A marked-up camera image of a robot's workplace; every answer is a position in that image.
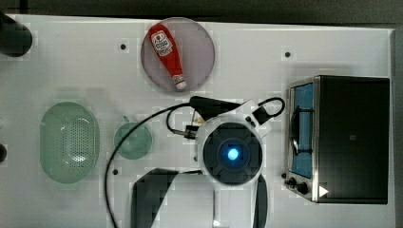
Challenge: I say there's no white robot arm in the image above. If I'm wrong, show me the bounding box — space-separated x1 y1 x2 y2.
130 96 270 228

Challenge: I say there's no green mug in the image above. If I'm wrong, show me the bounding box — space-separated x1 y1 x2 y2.
114 116 153 160

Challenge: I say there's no grey round plate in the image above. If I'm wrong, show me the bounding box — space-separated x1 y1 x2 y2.
141 17 216 92

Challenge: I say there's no red ketchup bottle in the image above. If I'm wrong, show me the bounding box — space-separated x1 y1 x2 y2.
147 24 187 90

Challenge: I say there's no green perforated colander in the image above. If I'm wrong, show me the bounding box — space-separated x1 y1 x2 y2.
40 102 100 183

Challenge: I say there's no black toaster oven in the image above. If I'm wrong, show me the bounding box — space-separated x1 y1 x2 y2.
282 75 390 204

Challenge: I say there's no black cylinder cup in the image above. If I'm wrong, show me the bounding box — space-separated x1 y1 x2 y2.
0 13 32 57

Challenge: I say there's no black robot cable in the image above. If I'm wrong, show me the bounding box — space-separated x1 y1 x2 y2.
104 96 286 228

